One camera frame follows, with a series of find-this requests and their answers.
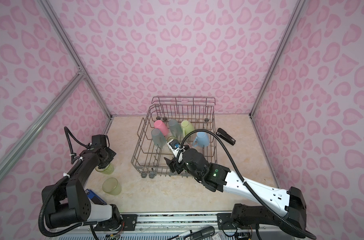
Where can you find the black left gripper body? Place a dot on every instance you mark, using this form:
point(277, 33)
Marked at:
point(110, 154)

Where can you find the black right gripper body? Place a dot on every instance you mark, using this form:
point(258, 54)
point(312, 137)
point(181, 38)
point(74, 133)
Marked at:
point(195, 174)

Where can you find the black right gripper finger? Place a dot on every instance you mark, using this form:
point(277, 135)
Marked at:
point(169, 161)
point(173, 168)

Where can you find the blue handled white mug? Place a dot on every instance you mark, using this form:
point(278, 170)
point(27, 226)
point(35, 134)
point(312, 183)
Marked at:
point(202, 140)

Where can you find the pale green cup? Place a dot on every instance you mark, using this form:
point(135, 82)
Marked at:
point(108, 170)

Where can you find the teal textured plastic cup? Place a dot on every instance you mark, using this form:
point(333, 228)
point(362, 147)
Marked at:
point(175, 128)

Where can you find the cream green-handled mug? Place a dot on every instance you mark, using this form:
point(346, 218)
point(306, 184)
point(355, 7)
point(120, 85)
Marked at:
point(187, 127)

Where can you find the pink plastic cup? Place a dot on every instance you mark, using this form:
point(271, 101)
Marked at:
point(160, 125)

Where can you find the light green textured cup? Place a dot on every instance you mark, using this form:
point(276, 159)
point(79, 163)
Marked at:
point(111, 186)

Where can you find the green transparent glass cup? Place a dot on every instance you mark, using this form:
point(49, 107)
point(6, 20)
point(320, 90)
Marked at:
point(171, 138)

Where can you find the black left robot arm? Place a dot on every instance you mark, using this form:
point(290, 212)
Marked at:
point(66, 205)

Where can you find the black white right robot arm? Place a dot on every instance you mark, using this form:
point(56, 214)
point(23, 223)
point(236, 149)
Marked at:
point(282, 208)

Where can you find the black stapler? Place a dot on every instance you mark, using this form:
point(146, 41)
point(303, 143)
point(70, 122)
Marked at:
point(225, 136)

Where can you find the blue black small box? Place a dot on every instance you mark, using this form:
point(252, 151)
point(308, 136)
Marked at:
point(95, 199)

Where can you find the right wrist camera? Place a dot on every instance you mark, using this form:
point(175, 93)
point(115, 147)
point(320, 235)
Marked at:
point(176, 148)

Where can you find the grey wire dish rack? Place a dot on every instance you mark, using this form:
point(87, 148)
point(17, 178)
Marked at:
point(148, 159)

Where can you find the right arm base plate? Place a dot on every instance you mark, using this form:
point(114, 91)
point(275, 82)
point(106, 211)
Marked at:
point(225, 222)

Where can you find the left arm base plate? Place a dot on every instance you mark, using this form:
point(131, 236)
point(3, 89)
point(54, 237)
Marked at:
point(126, 222)

